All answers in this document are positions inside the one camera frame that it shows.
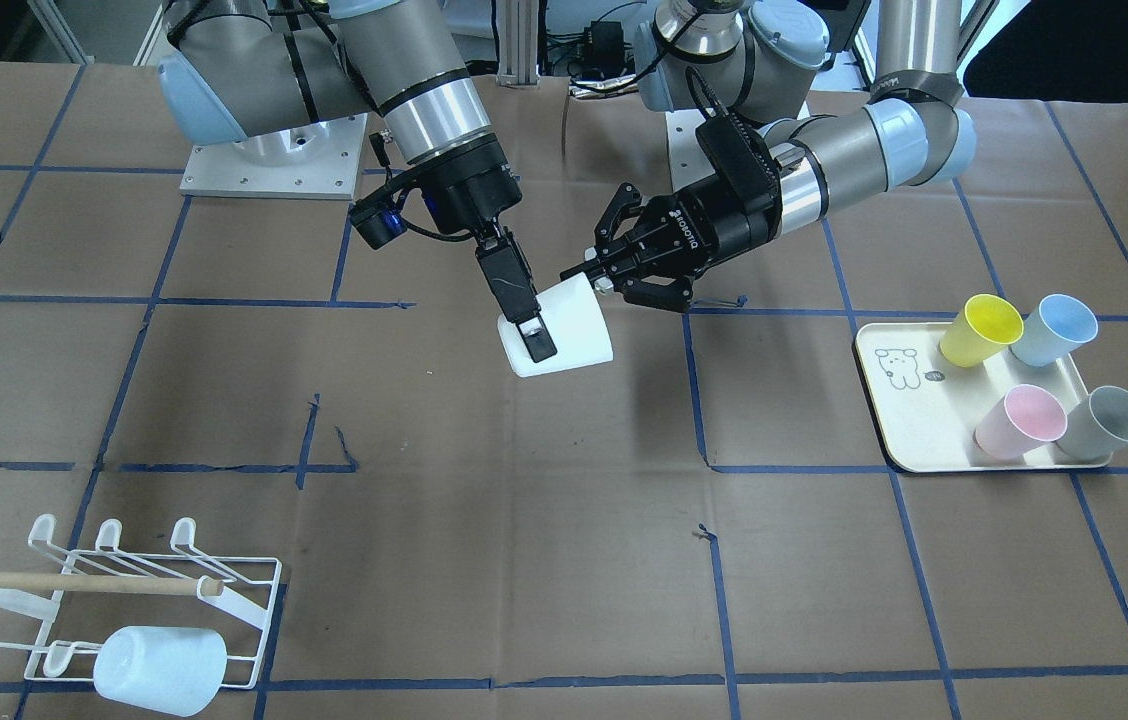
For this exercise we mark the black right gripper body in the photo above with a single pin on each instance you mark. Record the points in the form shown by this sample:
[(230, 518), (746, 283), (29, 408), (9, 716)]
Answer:
[(472, 192)]

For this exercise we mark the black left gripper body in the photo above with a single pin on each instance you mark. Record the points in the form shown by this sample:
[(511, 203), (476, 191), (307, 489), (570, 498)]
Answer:
[(714, 222)]

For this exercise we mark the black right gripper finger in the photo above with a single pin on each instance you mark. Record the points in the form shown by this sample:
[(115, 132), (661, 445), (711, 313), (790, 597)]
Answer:
[(507, 273)]

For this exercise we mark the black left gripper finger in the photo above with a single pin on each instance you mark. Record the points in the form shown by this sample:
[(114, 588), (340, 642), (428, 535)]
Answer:
[(594, 269), (606, 286)]

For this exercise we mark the white ikea cup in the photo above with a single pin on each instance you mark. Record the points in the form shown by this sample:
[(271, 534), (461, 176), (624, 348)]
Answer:
[(573, 317)]

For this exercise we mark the light blue ikea cup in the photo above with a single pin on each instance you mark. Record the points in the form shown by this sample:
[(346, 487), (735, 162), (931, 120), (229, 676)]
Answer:
[(170, 669)]

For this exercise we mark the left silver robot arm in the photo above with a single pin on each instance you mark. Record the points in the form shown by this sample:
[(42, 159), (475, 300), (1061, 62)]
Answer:
[(745, 69)]

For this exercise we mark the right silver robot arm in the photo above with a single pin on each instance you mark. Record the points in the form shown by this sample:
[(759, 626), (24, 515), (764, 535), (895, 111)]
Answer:
[(240, 69)]

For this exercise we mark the yellow ikea cup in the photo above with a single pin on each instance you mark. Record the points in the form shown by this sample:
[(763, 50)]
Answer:
[(985, 325)]

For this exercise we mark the pink ikea cup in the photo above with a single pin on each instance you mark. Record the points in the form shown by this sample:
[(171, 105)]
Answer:
[(1027, 417)]

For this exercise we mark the grey ikea cup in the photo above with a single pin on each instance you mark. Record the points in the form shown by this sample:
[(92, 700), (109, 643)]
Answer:
[(1098, 426)]

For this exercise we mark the cream serving tray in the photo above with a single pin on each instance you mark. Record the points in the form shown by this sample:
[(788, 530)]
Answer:
[(927, 408)]

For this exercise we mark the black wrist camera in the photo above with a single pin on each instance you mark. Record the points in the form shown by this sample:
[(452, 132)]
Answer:
[(378, 219)]

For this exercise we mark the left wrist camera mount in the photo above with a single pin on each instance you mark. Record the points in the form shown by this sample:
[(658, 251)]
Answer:
[(742, 161)]

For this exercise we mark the aluminium frame post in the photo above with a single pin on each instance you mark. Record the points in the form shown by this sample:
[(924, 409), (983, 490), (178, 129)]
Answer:
[(518, 40)]

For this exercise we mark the white wire cup rack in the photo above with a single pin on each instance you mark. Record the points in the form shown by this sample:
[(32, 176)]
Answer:
[(69, 602)]

